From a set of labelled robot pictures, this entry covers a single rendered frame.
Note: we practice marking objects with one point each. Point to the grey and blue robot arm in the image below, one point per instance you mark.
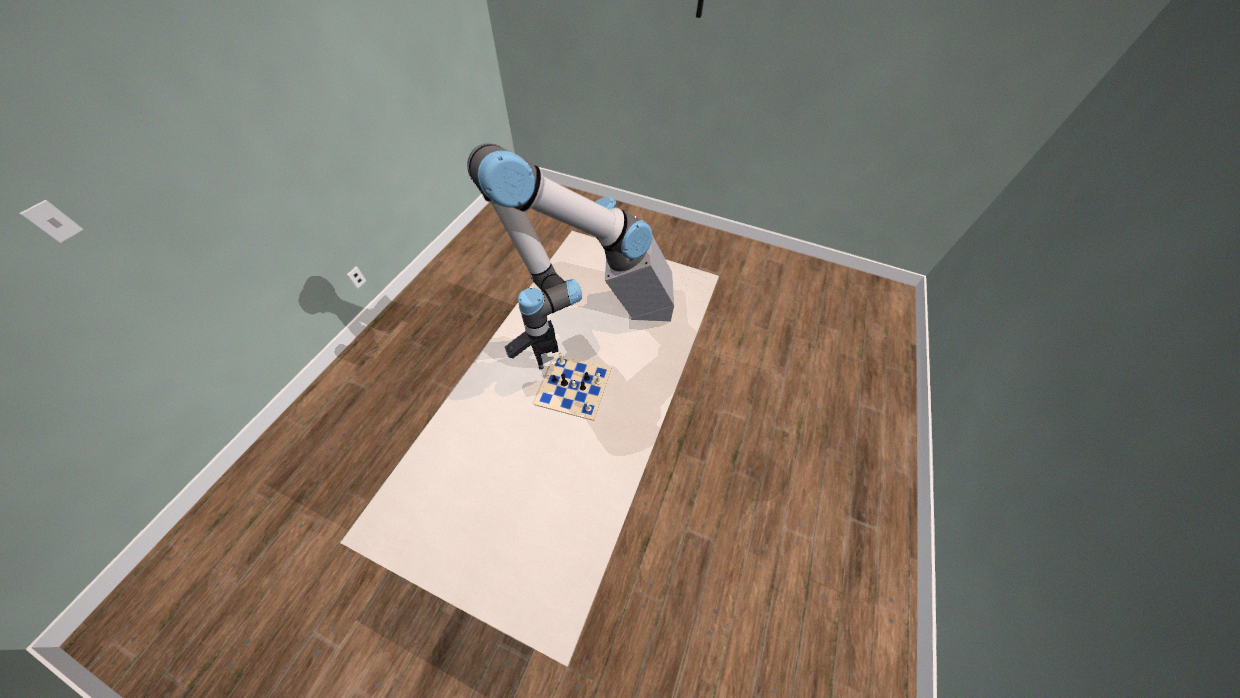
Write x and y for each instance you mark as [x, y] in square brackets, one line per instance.
[504, 178]

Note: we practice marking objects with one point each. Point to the blue and cream chessboard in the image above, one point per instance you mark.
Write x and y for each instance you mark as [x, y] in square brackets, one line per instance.
[573, 400]

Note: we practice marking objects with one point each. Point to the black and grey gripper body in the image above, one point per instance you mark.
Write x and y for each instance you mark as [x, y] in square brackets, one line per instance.
[546, 343]

